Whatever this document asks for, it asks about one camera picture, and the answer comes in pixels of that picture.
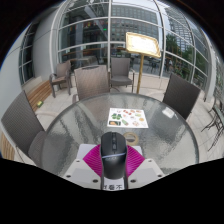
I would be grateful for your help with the wooden slat bench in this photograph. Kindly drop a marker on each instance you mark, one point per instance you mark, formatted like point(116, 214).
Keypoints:
point(38, 93)

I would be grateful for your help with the dark brown wicker chair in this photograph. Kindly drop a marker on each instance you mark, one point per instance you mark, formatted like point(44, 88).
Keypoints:
point(180, 95)

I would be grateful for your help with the grey wicker chair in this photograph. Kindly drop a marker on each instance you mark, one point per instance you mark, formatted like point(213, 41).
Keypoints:
point(62, 73)
point(91, 81)
point(20, 123)
point(120, 71)

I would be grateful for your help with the black metal folding table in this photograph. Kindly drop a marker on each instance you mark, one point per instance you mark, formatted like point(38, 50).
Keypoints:
point(215, 120)

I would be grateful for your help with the gold menu stand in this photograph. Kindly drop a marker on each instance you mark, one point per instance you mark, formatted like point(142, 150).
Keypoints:
point(143, 43)

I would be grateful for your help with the colourful picture menu sheet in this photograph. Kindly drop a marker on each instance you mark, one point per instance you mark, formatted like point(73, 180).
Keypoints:
point(128, 117)

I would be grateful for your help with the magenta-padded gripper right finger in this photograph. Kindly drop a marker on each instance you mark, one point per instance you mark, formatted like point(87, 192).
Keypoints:
point(146, 171)

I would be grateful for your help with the black computer mouse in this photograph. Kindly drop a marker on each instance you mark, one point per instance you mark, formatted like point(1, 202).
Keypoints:
point(114, 155)

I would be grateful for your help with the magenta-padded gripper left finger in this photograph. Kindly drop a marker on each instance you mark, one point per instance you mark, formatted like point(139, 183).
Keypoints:
point(80, 171)

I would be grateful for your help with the white mouse pad black print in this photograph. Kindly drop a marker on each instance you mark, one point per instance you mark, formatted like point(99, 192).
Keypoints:
point(87, 148)

